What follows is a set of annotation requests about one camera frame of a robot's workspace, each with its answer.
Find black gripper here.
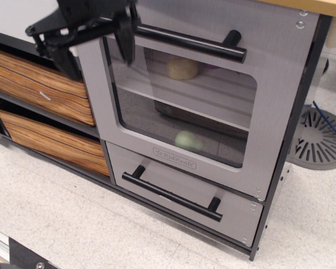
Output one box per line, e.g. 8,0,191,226
25,1,140,82

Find grey toy oven door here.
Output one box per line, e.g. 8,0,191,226
77,8,319,201

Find black oven door handle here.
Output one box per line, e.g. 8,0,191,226
134,23,247,64

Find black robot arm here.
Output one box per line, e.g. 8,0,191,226
25,1,140,81

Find white oven shelf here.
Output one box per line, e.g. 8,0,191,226
116,74,257,131

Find upper wood-pattern fabric bin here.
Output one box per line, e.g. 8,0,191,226
0,51,95,127

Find wood-pattern fabric bin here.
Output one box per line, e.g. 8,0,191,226
0,51,95,127
0,105,109,177

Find yellow toy potato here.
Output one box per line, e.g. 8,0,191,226
166,58,199,80

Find lower wood-pattern fabric bin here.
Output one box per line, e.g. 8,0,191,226
0,105,109,177

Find green toy pear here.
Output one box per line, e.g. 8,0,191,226
174,130,203,152

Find black plate with screw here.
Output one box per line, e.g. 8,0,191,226
8,237,58,269

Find grey lower drawer front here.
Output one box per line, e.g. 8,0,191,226
106,143,263,247

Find wooden countertop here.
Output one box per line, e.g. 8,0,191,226
261,0,336,17

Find grey slotted round base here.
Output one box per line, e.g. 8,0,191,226
287,107,336,170

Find black toy kitchen frame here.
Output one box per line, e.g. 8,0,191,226
0,15,332,261

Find blue cable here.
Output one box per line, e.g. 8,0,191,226
312,100,336,144

